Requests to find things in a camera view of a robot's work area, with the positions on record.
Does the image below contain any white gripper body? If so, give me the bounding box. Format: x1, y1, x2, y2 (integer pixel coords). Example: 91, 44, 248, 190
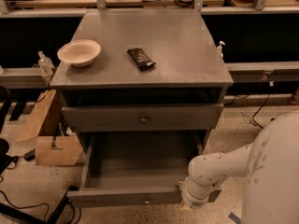
180, 176, 215, 208

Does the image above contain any grey drawer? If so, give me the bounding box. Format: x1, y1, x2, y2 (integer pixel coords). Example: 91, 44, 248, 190
66, 131, 222, 209
62, 104, 223, 133

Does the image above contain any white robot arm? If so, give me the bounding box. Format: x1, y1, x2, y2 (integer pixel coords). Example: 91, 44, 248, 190
180, 111, 299, 224

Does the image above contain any grey top drawer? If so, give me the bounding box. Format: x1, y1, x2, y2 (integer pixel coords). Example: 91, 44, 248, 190
62, 104, 223, 133

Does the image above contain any grey drawer cabinet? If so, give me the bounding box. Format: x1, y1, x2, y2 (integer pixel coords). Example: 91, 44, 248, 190
51, 8, 233, 145

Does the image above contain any open cardboard box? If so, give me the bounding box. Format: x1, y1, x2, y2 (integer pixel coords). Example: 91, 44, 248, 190
16, 90, 82, 166

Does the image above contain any black snack packet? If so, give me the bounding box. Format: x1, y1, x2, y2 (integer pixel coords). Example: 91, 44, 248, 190
127, 48, 156, 71

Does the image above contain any white pump bottle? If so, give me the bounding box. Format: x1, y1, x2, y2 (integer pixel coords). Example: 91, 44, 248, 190
217, 41, 226, 58

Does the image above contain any white bowl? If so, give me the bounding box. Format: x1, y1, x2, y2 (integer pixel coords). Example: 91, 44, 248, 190
57, 39, 101, 67

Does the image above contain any clear sanitizer bottle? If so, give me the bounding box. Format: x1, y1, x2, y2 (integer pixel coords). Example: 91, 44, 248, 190
38, 51, 54, 75

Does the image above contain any black floor cable right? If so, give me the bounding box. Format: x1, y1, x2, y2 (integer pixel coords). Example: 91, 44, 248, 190
250, 93, 272, 130

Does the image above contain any black floor cable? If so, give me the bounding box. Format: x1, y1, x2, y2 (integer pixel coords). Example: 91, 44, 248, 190
250, 93, 272, 130
0, 189, 82, 224

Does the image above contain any black floor cable left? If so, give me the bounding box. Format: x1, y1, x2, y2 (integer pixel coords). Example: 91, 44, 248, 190
0, 189, 82, 224

